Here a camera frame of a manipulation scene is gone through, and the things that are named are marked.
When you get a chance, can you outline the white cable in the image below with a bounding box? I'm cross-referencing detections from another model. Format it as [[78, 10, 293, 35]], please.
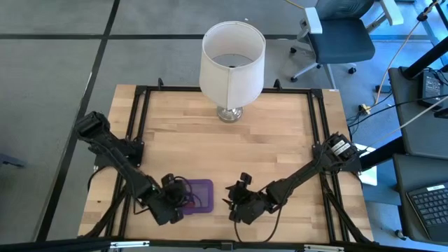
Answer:
[[398, 104, 448, 130]]

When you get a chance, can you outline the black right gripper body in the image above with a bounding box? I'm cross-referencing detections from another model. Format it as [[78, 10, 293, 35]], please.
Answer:
[[229, 171, 279, 225]]

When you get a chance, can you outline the white shade silver table lamp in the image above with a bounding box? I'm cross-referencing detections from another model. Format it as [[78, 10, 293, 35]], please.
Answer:
[[198, 20, 267, 123]]

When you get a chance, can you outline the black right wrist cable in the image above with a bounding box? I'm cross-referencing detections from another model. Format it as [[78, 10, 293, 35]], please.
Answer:
[[233, 208, 281, 244]]

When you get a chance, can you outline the black power adapter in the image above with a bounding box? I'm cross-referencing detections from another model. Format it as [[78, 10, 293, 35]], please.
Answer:
[[421, 71, 444, 107]]

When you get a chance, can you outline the purple plastic supply box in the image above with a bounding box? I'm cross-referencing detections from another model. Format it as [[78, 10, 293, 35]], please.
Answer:
[[181, 178, 215, 216]]

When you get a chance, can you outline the dark grey side table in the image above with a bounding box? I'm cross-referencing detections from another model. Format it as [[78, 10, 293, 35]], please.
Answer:
[[391, 153, 448, 246], [387, 65, 448, 161]]

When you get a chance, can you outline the black aluminium table frame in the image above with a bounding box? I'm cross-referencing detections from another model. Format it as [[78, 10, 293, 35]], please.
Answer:
[[78, 77, 375, 246]]

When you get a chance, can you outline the black front crossbar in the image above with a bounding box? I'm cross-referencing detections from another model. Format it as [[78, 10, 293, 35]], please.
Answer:
[[0, 237, 448, 252]]

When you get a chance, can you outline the black diagonal pole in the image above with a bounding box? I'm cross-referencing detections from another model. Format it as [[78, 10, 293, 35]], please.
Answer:
[[401, 45, 448, 80]]

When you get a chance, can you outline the black floor cable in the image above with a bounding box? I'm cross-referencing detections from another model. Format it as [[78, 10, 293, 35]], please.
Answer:
[[346, 93, 448, 129]]

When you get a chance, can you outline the black laptop keyboard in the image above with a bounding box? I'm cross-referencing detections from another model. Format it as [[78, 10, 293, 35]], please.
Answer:
[[405, 181, 448, 243]]

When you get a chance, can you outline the white paper sheet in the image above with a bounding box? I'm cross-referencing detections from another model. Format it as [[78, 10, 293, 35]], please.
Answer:
[[355, 142, 379, 187]]

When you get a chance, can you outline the beige cable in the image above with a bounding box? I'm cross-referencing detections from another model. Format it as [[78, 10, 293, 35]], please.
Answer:
[[373, 0, 442, 106]]

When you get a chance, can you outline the dark blue office chair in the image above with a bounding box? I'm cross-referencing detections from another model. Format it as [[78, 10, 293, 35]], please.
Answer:
[[289, 0, 405, 90]]

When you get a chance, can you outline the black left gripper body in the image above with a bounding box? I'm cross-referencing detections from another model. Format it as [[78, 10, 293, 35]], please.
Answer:
[[149, 173, 186, 226]]

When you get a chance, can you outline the silver metal bracket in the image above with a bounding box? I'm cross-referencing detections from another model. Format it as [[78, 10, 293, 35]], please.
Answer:
[[109, 240, 151, 249], [303, 244, 346, 252]]

